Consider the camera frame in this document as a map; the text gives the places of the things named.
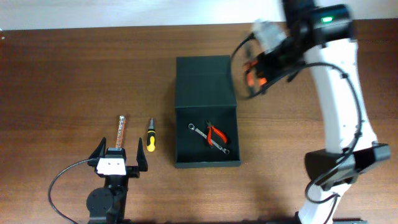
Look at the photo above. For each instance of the orange handled metal file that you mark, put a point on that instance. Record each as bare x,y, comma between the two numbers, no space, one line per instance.
120,133

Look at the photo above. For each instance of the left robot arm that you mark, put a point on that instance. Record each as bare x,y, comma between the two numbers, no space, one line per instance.
107,204

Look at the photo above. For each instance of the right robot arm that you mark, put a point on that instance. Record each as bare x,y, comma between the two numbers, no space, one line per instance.
322,40

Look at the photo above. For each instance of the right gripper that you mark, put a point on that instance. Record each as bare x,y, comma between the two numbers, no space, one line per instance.
265,71

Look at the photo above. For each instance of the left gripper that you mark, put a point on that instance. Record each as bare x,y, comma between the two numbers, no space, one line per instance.
134,171

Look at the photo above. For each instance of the yellow black screwdriver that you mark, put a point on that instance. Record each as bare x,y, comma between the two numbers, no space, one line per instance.
151,136

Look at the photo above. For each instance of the orange black long-nose pliers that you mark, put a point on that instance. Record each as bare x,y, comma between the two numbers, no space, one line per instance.
250,70

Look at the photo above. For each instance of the red small cutting pliers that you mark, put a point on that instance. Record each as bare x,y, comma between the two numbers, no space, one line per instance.
211,130

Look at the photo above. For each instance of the black open box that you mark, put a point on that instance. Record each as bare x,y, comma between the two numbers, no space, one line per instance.
204,91

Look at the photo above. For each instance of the silver ring spanner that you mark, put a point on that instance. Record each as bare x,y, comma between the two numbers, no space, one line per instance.
201,133

